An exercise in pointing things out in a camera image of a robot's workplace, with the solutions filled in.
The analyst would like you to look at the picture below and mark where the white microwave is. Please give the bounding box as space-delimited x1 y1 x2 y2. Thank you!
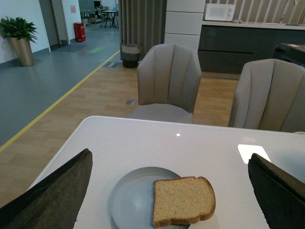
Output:
204 3 235 21

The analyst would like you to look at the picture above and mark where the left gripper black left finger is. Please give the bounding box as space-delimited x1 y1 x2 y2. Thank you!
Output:
0 149 92 229

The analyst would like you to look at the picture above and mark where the beige upholstered chair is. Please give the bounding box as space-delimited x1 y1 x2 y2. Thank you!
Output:
228 59 305 133
130 43 202 124

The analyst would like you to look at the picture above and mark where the woven laundry basket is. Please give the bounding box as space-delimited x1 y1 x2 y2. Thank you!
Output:
121 40 142 68

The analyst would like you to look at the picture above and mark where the dark grey kitchen counter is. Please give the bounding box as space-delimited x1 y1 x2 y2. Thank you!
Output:
198 21 305 74

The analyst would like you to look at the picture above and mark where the beige upholstered chair left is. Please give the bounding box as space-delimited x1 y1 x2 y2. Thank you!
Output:
130 43 202 124

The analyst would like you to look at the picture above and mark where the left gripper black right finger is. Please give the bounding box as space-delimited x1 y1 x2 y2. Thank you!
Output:
248 153 305 229

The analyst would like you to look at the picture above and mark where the beige upholstered chair right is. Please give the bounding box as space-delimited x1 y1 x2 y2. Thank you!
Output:
228 59 305 133

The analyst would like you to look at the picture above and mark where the grey round plate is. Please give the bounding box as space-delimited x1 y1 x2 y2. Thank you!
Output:
110 167 179 229

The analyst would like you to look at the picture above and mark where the slice of bread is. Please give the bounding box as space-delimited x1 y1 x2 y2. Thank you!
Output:
152 177 216 228

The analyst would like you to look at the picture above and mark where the beige curtain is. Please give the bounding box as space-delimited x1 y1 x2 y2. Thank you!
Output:
118 0 167 59

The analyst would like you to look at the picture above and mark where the green potted plant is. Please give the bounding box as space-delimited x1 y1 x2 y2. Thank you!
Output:
0 16 37 43

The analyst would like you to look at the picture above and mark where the white drawer cabinet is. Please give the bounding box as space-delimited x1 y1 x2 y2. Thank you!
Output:
164 0 205 52

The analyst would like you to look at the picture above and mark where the gold plant pot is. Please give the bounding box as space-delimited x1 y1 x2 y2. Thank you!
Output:
9 37 34 66

